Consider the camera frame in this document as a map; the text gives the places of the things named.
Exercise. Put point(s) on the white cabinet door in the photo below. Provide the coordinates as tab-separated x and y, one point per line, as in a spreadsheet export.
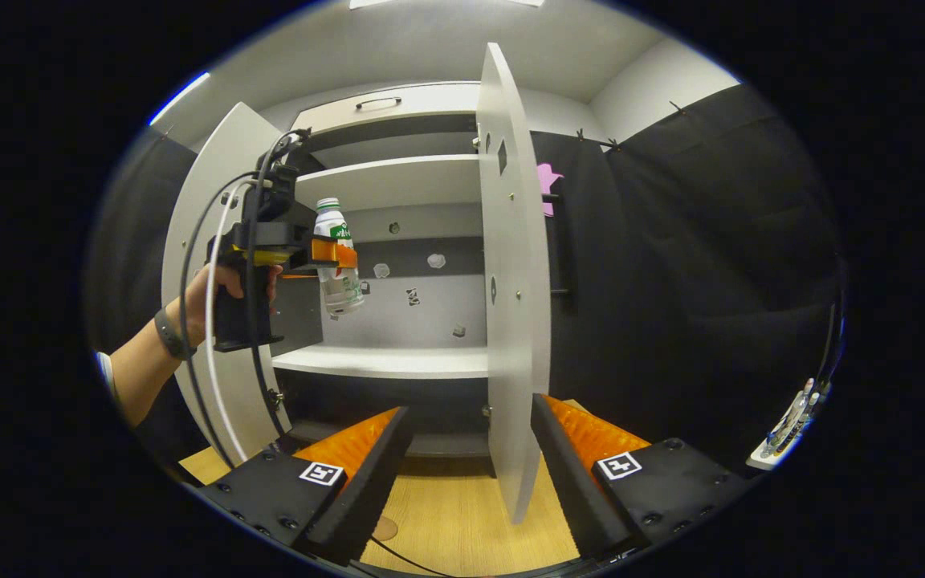
515	321
197	201

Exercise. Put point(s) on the white cabinet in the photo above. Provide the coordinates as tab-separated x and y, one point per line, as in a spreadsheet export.
398	181

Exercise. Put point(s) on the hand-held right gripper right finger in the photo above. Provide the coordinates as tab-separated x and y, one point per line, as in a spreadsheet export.
571	482

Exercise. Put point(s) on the rectangular ceiling light panel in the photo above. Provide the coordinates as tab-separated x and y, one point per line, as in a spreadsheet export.
446	2

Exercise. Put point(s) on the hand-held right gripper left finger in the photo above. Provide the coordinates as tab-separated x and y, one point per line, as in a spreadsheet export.
370	490

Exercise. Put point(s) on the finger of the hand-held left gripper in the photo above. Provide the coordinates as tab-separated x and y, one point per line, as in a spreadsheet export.
334	254

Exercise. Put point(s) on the white bottle with green label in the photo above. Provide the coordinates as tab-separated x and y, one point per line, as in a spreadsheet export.
340	291

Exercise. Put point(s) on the dark wristband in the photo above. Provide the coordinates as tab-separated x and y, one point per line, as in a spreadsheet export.
169	333

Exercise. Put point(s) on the long ceiling light strip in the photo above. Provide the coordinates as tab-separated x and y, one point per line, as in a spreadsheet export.
180	98

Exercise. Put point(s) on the black backdrop cloth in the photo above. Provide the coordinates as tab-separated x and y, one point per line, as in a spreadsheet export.
671	281

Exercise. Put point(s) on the round brown coaster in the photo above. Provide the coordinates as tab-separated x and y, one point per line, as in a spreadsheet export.
385	528

